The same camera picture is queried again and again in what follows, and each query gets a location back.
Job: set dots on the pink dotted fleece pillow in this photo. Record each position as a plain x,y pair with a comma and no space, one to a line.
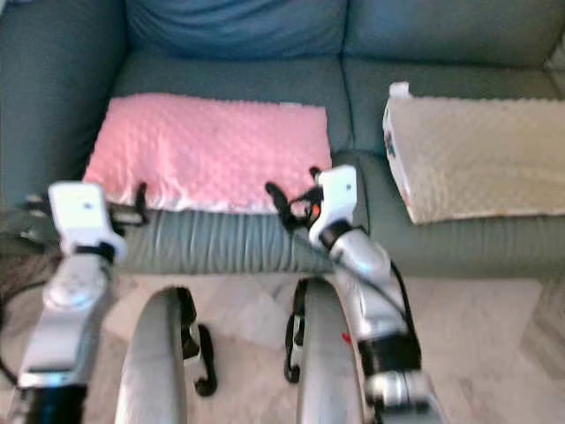
203,150

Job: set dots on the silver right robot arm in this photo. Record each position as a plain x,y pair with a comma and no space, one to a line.
380,300

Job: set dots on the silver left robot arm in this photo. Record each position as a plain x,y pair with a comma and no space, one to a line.
57,344

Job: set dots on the grey-green leather sofa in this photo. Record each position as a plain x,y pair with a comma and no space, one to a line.
229,243

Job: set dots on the beige dotted fleece pillow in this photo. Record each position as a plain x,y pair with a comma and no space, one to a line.
477,155

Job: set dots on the blue sofa back cushion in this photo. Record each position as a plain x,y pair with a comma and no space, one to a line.
229,26

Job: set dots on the silver right robot leg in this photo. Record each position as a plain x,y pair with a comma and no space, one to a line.
327,353

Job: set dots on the silver robot leg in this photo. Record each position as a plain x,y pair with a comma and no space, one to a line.
327,353
152,362

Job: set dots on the silver left robot leg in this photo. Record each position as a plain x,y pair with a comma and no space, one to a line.
152,362

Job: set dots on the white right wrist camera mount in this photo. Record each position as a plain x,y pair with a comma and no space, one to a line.
337,199

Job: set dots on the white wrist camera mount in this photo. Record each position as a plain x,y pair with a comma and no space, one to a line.
84,216
337,199

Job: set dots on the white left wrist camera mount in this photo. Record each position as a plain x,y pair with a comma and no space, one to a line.
84,216

